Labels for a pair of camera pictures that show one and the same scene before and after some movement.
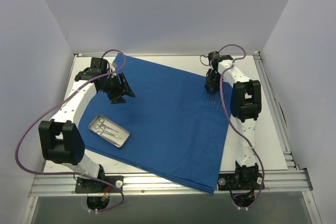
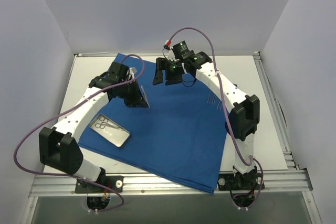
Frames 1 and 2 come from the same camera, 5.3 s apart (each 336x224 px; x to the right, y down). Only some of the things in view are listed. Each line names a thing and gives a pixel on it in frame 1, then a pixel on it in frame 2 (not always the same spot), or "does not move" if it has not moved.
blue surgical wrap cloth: (177, 127) does not move
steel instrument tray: (109, 130) does not move
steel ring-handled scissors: (101, 121) to (102, 118)
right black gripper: (211, 85) to (167, 70)
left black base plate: (86, 185) does not move
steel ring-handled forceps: (104, 132) to (98, 125)
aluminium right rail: (276, 114) does not move
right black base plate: (240, 181) does not move
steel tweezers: (219, 103) does not move
